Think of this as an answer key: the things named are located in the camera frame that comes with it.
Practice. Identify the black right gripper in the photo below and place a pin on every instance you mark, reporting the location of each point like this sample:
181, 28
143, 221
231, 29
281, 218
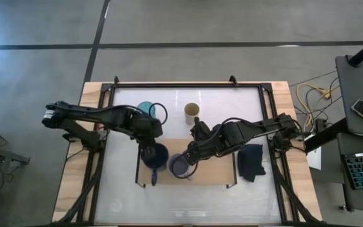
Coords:
206, 149

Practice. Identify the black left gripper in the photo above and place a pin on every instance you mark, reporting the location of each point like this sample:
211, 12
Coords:
148, 146

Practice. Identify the blue mug with white base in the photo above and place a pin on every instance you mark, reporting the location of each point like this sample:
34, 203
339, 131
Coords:
161, 159

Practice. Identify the lavender grey ceramic mug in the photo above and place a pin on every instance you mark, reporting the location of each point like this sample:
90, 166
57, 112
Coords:
179, 167

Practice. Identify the teal faceted plastic tumbler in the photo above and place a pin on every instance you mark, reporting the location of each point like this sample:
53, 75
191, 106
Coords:
144, 107

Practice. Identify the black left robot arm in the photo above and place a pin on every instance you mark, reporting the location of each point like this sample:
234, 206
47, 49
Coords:
84, 115

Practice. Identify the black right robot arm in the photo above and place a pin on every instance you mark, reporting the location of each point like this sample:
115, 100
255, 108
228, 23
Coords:
263, 127

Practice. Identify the wooden tray board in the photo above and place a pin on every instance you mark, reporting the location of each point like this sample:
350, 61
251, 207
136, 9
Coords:
213, 170

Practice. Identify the tall cream cup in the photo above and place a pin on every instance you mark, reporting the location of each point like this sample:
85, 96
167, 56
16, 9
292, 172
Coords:
191, 115

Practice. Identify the dark navy cloth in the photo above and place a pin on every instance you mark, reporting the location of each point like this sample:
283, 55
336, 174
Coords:
251, 162

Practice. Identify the white paper sheet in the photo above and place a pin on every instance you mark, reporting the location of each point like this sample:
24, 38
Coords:
314, 157

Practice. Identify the black power strip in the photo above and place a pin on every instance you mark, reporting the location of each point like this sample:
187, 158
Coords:
320, 125

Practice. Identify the black square beam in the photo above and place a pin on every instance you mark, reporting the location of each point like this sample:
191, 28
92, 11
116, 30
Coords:
326, 135

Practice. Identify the grey desk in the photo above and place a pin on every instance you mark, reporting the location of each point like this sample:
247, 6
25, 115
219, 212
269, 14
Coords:
348, 201

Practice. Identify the dark grey side cart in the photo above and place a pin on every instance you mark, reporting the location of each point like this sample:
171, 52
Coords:
351, 85

